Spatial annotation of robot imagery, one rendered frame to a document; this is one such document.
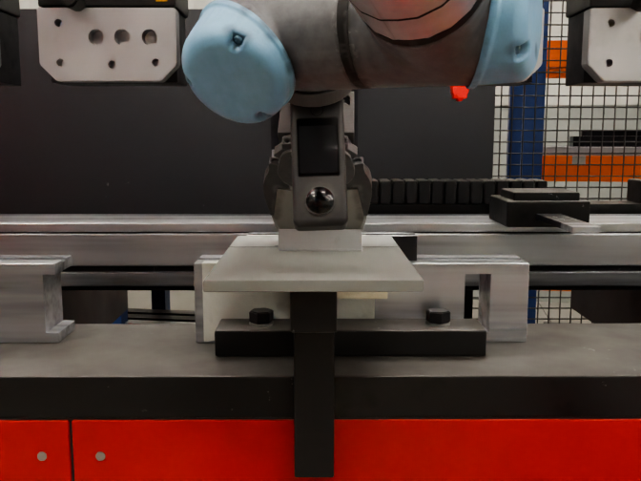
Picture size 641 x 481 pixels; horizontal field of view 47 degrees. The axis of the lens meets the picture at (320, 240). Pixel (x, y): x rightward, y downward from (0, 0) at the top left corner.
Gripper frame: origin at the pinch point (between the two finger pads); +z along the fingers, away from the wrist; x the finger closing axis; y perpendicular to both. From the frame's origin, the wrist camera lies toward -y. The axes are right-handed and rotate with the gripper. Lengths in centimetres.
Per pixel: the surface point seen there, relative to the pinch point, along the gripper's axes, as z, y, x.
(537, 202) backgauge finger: 18.6, 23.6, -29.5
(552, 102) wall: 245, 333, -129
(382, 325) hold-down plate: 10.6, -3.4, -6.8
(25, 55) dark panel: 18, 60, 56
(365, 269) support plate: -7.6, -10.0, -4.6
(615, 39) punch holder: -10.9, 19.7, -31.9
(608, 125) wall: 254, 321, -164
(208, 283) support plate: -10.9, -14.3, 8.2
